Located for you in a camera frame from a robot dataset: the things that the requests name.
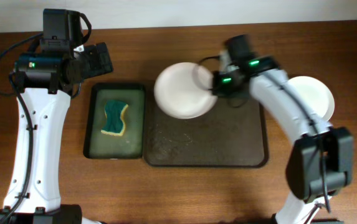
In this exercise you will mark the dark green water tray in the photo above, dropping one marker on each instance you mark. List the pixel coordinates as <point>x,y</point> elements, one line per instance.
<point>128,146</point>

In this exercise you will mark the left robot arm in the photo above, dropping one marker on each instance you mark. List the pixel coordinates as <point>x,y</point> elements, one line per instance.
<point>43,85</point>

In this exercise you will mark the cream white plate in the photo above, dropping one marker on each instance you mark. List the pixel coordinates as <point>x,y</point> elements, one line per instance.
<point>182,90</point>

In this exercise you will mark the green and yellow sponge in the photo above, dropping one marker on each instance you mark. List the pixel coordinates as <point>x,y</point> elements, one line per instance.
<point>114,112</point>

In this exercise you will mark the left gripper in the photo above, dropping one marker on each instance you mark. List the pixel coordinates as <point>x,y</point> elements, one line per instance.
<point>100,64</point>

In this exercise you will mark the brown serving tray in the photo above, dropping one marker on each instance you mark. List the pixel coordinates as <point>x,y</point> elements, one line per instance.
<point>232,134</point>

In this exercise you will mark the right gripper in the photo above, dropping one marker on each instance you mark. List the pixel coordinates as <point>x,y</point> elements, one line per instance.
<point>217,87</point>

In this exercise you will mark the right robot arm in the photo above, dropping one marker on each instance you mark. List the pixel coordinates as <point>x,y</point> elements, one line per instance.
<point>321,161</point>

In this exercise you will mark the white plate with yellow stain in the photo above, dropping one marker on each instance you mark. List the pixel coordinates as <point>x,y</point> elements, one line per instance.
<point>316,94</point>

